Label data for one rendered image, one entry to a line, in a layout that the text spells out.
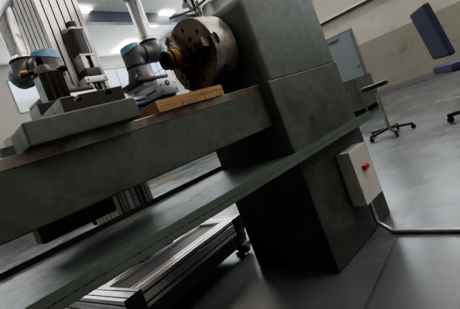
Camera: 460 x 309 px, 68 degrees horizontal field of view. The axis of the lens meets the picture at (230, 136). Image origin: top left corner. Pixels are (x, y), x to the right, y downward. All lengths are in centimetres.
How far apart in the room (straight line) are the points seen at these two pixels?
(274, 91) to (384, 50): 987
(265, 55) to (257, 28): 12
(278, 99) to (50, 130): 89
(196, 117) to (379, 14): 1029
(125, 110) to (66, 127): 17
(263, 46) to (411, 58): 975
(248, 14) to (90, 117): 83
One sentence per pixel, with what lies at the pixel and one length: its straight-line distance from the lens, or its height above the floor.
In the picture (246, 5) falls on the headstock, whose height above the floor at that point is 119.
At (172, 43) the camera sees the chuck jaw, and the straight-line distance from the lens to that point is 153.
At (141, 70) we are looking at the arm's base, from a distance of 206.
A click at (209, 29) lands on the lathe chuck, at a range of 143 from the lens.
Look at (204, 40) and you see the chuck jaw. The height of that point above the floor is 109.
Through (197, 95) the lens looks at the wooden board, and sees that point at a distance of 122.
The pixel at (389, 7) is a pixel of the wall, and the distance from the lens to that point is 1125.
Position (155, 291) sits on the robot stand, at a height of 18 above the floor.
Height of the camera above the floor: 75
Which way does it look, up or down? 2 degrees down
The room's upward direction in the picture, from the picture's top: 21 degrees counter-clockwise
